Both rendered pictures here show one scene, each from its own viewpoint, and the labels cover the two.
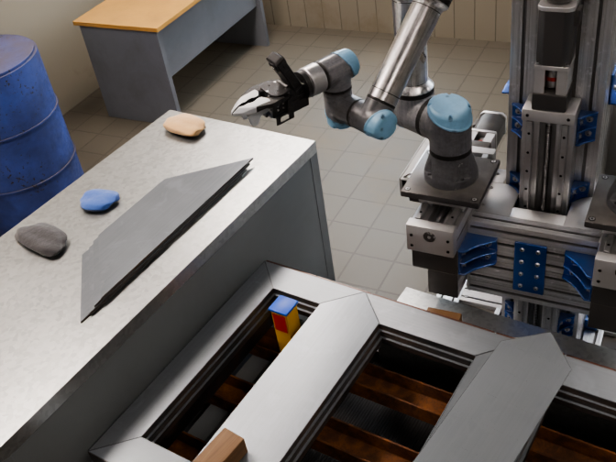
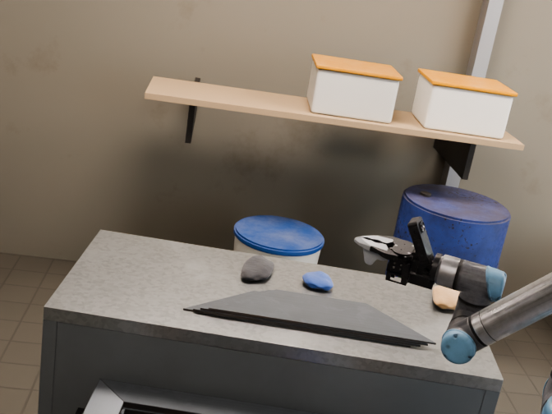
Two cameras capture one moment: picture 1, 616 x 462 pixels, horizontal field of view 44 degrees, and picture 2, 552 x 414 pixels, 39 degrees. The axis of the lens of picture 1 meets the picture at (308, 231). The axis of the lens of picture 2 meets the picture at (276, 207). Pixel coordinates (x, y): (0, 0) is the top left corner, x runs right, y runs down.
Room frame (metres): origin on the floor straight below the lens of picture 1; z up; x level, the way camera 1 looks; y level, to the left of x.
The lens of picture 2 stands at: (0.35, -1.14, 2.12)
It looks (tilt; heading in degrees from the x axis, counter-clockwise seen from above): 20 degrees down; 52
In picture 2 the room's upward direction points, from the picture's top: 9 degrees clockwise
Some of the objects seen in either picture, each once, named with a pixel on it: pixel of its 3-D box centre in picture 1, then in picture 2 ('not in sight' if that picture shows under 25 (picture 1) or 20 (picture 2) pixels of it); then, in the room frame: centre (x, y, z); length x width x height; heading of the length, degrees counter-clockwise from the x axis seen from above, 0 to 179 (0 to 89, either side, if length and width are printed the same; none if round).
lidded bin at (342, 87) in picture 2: not in sight; (351, 88); (3.05, 1.87, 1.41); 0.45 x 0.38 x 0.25; 148
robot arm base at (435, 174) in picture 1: (450, 159); not in sight; (1.79, -0.43, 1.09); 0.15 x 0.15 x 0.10
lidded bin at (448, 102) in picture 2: not in sight; (460, 103); (3.56, 1.56, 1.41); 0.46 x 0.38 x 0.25; 148
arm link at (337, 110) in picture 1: (343, 106); (467, 321); (1.74, -0.14, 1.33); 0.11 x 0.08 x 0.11; 33
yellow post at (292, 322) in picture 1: (289, 333); not in sight; (1.53, 0.10, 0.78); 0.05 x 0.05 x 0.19; 52
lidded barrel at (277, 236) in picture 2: not in sight; (271, 282); (2.76, 1.91, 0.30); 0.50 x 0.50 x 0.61
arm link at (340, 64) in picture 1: (335, 70); (480, 282); (1.76, -0.13, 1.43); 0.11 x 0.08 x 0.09; 123
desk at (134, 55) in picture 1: (182, 33); not in sight; (4.88, 0.60, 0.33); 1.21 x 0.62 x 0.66; 148
